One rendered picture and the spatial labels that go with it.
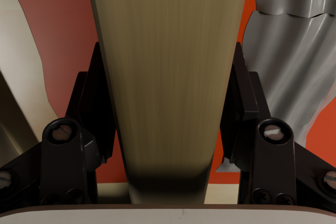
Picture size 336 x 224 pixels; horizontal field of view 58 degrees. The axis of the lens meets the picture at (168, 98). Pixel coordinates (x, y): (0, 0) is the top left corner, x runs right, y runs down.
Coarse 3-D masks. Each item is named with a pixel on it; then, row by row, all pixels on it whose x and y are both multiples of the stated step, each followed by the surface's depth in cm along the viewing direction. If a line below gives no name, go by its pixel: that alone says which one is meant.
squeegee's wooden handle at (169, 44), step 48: (96, 0) 5; (144, 0) 5; (192, 0) 5; (240, 0) 6; (144, 48) 6; (192, 48) 6; (144, 96) 7; (192, 96) 7; (144, 144) 8; (192, 144) 8; (144, 192) 11; (192, 192) 11
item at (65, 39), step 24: (48, 24) 18; (72, 24) 18; (240, 24) 18; (48, 48) 19; (72, 48) 19; (48, 72) 21; (72, 72) 21; (48, 96) 22; (216, 144) 27; (312, 144) 27; (96, 168) 30; (120, 168) 30; (216, 168) 30
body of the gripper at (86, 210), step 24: (0, 216) 7; (24, 216) 7; (48, 216) 7; (72, 216) 7; (96, 216) 7; (120, 216) 7; (144, 216) 7; (168, 216) 7; (192, 216) 7; (216, 216) 7; (240, 216) 7; (264, 216) 7; (288, 216) 7; (312, 216) 7
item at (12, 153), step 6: (0, 126) 25; (0, 132) 25; (0, 138) 25; (6, 138) 26; (0, 144) 25; (6, 144) 26; (12, 144) 27; (0, 150) 25; (6, 150) 26; (12, 150) 27; (0, 156) 25; (6, 156) 26; (12, 156) 27; (0, 162) 25; (6, 162) 26
